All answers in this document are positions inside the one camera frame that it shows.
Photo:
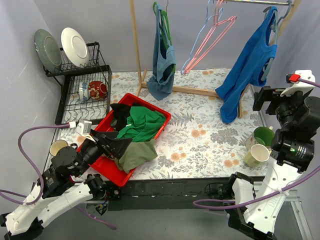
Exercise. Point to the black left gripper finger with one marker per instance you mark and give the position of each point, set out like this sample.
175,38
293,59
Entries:
104,136
116,147

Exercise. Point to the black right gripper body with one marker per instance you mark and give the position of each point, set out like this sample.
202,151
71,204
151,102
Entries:
261,97

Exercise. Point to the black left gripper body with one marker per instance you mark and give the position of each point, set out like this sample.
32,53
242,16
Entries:
104,143

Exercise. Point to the green tank top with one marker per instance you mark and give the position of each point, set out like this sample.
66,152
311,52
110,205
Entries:
142,124

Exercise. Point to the light blue wire hanger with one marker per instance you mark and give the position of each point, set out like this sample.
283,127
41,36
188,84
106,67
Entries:
195,53

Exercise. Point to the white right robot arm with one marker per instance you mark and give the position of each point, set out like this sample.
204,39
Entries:
254,213

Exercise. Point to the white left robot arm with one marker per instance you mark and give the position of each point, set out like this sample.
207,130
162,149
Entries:
56,192

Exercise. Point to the bright blue tank top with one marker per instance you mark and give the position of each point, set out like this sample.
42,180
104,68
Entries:
248,67

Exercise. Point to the grey blue tank top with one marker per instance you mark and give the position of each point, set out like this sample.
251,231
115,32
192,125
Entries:
160,85

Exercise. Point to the green plastic hanger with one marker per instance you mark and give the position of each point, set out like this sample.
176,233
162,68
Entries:
165,29

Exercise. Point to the red plastic bin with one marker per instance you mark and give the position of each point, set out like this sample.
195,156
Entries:
106,166

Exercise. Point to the olive green garment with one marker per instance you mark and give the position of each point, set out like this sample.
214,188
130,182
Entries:
136,155

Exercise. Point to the black garment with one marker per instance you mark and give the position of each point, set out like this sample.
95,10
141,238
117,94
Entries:
120,114

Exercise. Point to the cream mug left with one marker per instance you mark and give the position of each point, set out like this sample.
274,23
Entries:
58,145

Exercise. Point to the green enamel mug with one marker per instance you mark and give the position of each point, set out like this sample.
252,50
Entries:
261,135

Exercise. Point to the red floral bowl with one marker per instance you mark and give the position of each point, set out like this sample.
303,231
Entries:
97,90

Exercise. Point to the pale green mug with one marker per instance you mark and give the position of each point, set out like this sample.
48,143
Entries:
256,155

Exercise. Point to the blue white ceramic cup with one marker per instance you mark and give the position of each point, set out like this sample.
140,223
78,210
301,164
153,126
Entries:
83,91

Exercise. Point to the wooden clothes rack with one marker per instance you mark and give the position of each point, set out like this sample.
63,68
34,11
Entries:
198,91

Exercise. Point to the white plate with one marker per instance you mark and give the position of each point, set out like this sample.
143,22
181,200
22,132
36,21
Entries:
74,47

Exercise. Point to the grey green plate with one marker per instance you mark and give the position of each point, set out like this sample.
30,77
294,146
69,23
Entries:
48,50

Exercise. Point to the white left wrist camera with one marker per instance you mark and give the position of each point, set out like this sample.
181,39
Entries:
83,128

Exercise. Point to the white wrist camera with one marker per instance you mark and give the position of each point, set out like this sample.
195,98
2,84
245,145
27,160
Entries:
301,81
83,128

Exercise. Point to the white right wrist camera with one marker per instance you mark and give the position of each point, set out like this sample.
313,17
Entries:
301,81

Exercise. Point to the black wire dish rack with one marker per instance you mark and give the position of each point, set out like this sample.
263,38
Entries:
70,107

